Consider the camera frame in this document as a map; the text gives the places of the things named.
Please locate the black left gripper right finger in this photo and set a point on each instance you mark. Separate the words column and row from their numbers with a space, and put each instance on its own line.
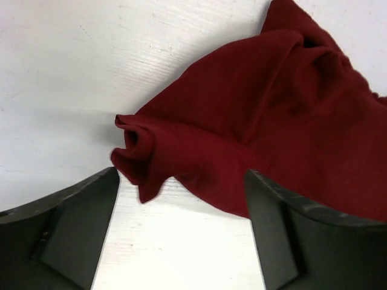
column 302, row 244

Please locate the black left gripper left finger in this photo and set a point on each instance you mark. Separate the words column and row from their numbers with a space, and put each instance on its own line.
column 55, row 242

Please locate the dark red t shirt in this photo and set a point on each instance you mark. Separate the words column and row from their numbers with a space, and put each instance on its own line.
column 286, row 103

